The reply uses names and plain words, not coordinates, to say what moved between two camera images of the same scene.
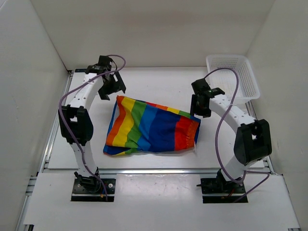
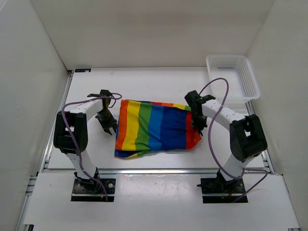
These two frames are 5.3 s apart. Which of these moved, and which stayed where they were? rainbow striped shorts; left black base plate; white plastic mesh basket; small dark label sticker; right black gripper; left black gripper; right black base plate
Moved: left black gripper; rainbow striped shorts; right black gripper
Stayed: left black base plate; small dark label sticker; right black base plate; white plastic mesh basket
